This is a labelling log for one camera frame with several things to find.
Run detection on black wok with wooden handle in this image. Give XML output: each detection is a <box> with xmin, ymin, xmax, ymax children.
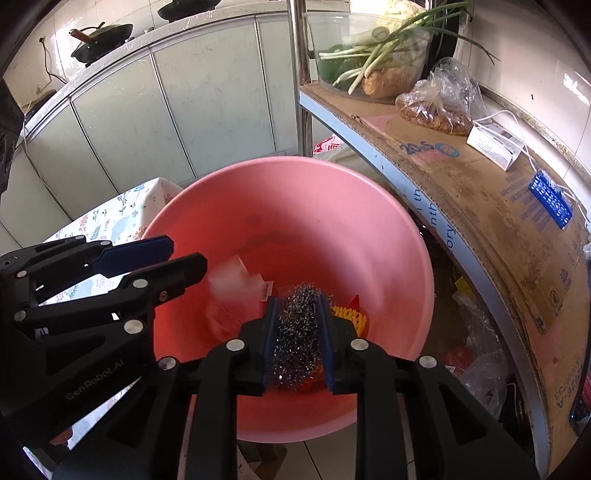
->
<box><xmin>69</xmin><ymin>24</ymin><xmax>134</xmax><ymax>64</ymax></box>

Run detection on red floral cloth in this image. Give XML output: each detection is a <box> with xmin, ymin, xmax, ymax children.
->
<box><xmin>314</xmin><ymin>135</ymin><xmax>347</xmax><ymax>156</ymax></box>

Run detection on white cauliflower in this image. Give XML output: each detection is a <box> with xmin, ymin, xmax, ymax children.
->
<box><xmin>379</xmin><ymin>0</ymin><xmax>433</xmax><ymax>71</ymax></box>

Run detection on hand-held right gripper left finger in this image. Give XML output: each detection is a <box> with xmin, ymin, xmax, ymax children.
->
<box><xmin>53</xmin><ymin>298</ymin><xmax>280</xmax><ymax>480</ymax></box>

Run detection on steel wool scrubber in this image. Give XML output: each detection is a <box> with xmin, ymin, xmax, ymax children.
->
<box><xmin>272</xmin><ymin>284</ymin><xmax>331</xmax><ymax>393</ymax></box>

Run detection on grey kitchen cabinet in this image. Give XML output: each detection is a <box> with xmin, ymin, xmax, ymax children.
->
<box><xmin>0</xmin><ymin>14</ymin><xmax>315</xmax><ymax>241</ymax></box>

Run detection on green onions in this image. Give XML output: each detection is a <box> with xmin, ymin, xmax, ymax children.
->
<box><xmin>318</xmin><ymin>0</ymin><xmax>502</xmax><ymax>93</ymax></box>

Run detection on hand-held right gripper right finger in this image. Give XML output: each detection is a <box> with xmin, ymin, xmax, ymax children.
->
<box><xmin>318</xmin><ymin>295</ymin><xmax>541</xmax><ymax>480</ymax></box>

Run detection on white pink paper cup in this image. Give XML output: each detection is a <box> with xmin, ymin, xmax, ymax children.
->
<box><xmin>204</xmin><ymin>254</ymin><xmax>266</xmax><ymax>340</ymax></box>

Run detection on red snack wrapper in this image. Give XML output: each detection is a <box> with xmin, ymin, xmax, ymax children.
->
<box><xmin>346</xmin><ymin>295</ymin><xmax>374</xmax><ymax>340</ymax></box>

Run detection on clear plastic bag with rubbish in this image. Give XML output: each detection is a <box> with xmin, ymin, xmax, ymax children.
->
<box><xmin>443</xmin><ymin>295</ymin><xmax>511</xmax><ymax>418</ymax></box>

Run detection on yellow foam fruit net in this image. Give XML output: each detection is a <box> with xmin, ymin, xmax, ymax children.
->
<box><xmin>330</xmin><ymin>302</ymin><xmax>368</xmax><ymax>340</ymax></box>

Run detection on brown root vegetable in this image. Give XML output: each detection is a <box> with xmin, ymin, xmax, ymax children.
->
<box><xmin>362</xmin><ymin>67</ymin><xmax>419</xmax><ymax>99</ymax></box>

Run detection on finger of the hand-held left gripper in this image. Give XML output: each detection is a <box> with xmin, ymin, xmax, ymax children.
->
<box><xmin>0</xmin><ymin>234</ymin><xmax>175</xmax><ymax>291</ymax></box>
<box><xmin>15</xmin><ymin>253</ymin><xmax>208</xmax><ymax>339</ymax></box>

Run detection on small blue device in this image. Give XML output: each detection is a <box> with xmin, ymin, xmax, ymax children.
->
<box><xmin>527</xmin><ymin>170</ymin><xmax>574</xmax><ymax>230</ymax></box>

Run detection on floral bear print tablecloth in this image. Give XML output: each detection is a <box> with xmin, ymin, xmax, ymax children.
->
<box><xmin>41</xmin><ymin>178</ymin><xmax>185</xmax><ymax>305</ymax></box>

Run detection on pink plastic basin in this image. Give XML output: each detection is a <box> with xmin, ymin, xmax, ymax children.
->
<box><xmin>141</xmin><ymin>156</ymin><xmax>435</xmax><ymax>444</ymax></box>

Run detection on brown cardboard shelf liner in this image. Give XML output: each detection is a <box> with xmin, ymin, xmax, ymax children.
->
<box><xmin>305</xmin><ymin>83</ymin><xmax>591</xmax><ymax>430</ymax></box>

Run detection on small white box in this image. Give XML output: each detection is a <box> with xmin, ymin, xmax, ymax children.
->
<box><xmin>466</xmin><ymin>121</ymin><xmax>527</xmax><ymax>171</ymax></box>

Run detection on green pepper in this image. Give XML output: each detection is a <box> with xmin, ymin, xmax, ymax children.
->
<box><xmin>318</xmin><ymin>44</ymin><xmax>356</xmax><ymax>90</ymax></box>

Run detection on plastic bag of brown food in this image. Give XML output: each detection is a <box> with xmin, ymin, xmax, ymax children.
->
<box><xmin>396</xmin><ymin>58</ymin><xmax>485</xmax><ymax>136</ymax></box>

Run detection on white cable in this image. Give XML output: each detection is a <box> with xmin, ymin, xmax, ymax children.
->
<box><xmin>472</xmin><ymin>109</ymin><xmax>583</xmax><ymax>206</ymax></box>

